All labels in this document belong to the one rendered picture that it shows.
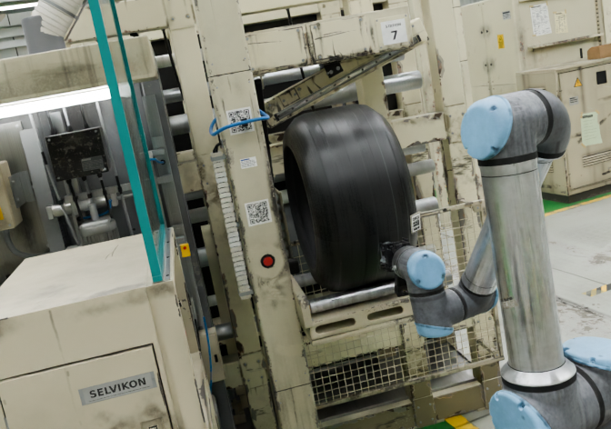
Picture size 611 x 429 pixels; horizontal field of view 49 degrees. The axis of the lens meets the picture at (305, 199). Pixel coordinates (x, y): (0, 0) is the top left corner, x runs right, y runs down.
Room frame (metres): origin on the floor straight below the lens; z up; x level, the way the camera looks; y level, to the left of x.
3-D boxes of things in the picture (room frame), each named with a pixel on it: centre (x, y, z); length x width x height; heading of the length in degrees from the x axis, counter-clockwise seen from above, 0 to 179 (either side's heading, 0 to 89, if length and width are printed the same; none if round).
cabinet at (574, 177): (6.33, -2.72, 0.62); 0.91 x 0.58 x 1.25; 109
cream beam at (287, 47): (2.48, -0.16, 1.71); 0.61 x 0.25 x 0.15; 99
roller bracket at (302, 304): (2.14, 0.09, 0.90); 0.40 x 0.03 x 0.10; 9
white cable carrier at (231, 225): (2.06, 0.24, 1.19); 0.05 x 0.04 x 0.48; 9
